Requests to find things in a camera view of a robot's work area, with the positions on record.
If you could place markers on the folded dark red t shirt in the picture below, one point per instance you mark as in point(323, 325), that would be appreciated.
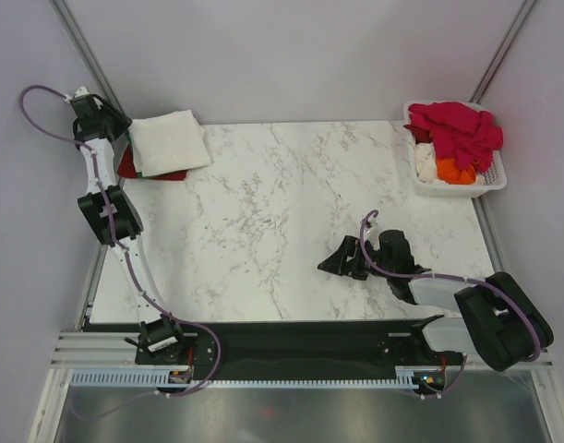
point(173, 176)

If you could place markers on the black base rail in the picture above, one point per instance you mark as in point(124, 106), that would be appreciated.
point(204, 347)

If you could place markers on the right aluminium corner post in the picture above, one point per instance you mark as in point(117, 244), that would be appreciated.
point(510, 37)

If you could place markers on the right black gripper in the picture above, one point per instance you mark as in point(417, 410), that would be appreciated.
point(336, 263)

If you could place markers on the white slotted cable duct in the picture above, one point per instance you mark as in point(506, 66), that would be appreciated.
point(169, 379)

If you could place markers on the white plastic laundry basket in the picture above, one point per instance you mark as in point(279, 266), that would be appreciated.
point(493, 179)

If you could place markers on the dark red garment in basket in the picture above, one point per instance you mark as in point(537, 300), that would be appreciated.
point(422, 136)

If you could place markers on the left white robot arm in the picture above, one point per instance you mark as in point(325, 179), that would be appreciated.
point(116, 223)

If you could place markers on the crimson pink t shirt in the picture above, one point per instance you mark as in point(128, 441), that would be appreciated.
point(459, 132)

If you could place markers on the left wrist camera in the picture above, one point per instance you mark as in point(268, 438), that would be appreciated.
point(81, 91)

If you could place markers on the folded green t shirt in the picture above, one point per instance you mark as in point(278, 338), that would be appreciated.
point(134, 161)

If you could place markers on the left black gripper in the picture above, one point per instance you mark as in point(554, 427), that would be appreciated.
point(121, 124)

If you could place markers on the orange t shirt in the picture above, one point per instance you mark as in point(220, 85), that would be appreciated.
point(449, 172)

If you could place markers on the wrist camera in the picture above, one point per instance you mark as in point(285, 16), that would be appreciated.
point(81, 91)
point(372, 231)

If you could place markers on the aluminium corner post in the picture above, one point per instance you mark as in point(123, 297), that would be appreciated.
point(510, 37)
point(81, 43)

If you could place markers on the cream t shirt in basket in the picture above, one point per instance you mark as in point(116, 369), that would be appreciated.
point(425, 162)

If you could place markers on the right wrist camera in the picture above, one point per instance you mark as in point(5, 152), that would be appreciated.
point(372, 231)

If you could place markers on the white Coca-Cola t shirt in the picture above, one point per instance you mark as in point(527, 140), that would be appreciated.
point(168, 143)

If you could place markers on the left aluminium corner post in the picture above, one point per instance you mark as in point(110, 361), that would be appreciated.
point(81, 43)

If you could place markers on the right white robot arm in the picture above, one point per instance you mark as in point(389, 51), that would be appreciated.
point(496, 320)

